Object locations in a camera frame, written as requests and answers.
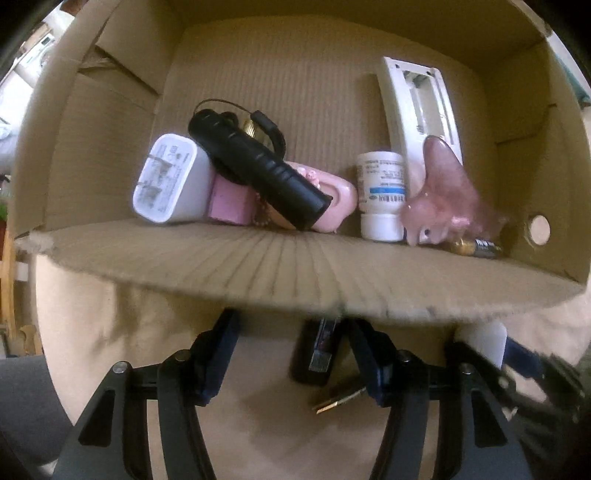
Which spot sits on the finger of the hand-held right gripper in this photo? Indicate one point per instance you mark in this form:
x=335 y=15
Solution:
x=526 y=357
x=485 y=369

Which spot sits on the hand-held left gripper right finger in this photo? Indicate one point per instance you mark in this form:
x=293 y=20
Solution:
x=369 y=364

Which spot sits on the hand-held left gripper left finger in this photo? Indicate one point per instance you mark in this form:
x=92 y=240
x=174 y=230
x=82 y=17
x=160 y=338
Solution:
x=217 y=360

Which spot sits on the white plastic item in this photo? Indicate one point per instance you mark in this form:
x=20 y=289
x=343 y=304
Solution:
x=491 y=341

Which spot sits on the black usb device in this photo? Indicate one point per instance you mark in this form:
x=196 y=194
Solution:
x=314 y=355

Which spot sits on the pink block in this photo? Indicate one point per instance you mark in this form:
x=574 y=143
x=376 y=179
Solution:
x=228 y=203

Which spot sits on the white medicine bottle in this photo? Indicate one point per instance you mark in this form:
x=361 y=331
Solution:
x=381 y=203

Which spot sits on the white charger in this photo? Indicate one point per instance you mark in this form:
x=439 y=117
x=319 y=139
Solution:
x=171 y=180

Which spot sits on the pink gua sha stone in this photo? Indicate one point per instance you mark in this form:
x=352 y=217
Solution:
x=443 y=184

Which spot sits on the cardboard box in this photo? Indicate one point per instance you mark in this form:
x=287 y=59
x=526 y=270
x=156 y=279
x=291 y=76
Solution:
x=286 y=83

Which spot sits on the beige bed sheet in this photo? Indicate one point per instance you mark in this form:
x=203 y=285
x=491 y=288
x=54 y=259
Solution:
x=258 y=438

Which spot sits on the pink plastic toy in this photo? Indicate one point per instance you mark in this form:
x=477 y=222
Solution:
x=337 y=198

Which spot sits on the grey fabric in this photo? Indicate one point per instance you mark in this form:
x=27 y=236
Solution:
x=23 y=406

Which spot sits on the wooden chair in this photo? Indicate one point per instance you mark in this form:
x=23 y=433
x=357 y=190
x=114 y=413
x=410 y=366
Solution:
x=7 y=286

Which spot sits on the white remote control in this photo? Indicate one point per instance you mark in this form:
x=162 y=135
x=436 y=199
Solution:
x=411 y=115

